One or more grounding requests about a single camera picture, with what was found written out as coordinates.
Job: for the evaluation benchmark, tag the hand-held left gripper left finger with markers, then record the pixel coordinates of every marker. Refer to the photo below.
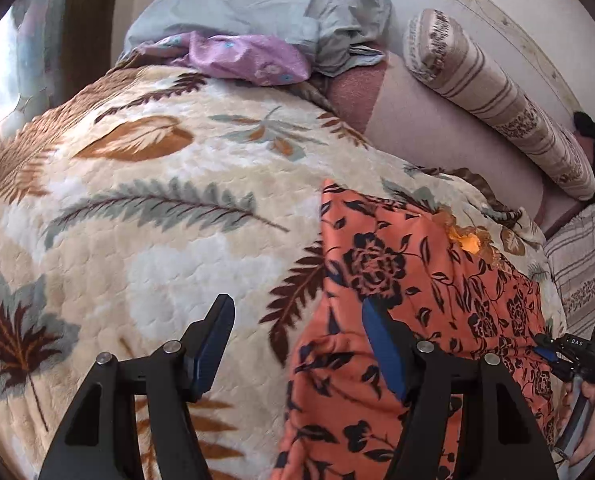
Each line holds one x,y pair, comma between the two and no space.
212,350

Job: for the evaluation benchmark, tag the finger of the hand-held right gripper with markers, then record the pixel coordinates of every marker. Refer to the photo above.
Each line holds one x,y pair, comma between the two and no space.
547,352

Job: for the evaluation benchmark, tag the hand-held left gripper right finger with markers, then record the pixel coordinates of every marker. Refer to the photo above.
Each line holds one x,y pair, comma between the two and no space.
382,345

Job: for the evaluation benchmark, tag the orange black floral garment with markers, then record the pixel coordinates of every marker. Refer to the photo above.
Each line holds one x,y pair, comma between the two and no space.
427,260

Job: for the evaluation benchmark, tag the wide striped floral pillow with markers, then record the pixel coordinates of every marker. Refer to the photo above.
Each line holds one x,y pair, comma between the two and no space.
587,260

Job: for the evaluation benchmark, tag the cream leaf-print blanket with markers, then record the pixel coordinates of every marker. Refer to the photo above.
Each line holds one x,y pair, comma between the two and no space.
152,240

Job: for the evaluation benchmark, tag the pink bolster cushion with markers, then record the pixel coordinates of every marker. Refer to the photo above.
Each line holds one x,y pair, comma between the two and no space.
427,125

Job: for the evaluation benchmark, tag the long striped floral pillow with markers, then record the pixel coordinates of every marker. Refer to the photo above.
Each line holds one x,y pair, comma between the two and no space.
477,80

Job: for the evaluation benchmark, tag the purple floral cloth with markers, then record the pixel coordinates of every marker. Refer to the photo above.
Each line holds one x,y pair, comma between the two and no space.
237,55

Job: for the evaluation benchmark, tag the grey garment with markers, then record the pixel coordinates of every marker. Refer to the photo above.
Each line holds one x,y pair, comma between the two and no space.
347,25

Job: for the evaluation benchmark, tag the stained glass window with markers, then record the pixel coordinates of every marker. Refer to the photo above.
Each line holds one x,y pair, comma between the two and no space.
12,75

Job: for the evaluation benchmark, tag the light blue pillow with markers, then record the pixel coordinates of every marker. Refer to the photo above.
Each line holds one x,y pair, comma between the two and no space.
227,5

